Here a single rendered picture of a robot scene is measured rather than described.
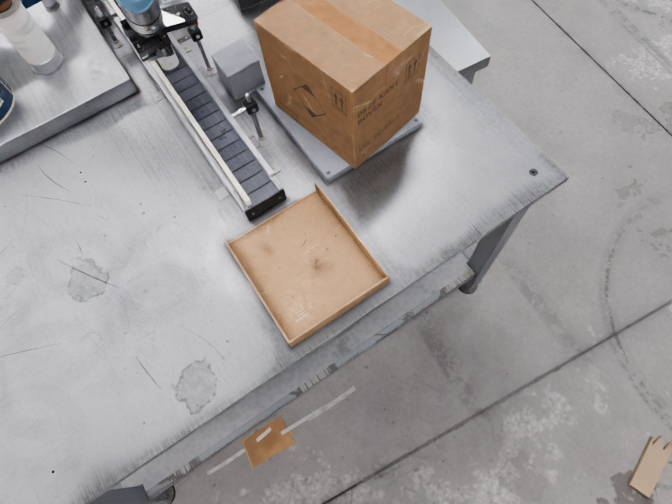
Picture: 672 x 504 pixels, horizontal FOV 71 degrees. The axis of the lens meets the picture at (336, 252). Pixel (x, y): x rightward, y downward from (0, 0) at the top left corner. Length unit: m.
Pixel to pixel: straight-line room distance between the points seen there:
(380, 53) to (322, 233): 0.41
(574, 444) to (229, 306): 1.35
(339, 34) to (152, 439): 0.92
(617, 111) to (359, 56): 1.81
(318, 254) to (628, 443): 1.37
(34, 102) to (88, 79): 0.15
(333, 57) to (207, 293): 0.58
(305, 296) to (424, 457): 0.96
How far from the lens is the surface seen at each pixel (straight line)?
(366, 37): 1.07
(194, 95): 1.37
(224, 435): 1.68
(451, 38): 1.51
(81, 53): 1.62
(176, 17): 1.25
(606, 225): 2.29
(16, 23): 1.53
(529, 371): 1.96
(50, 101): 1.54
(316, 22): 1.11
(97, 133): 1.47
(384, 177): 1.19
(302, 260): 1.09
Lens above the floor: 1.84
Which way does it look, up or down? 66 degrees down
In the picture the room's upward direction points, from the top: 9 degrees counter-clockwise
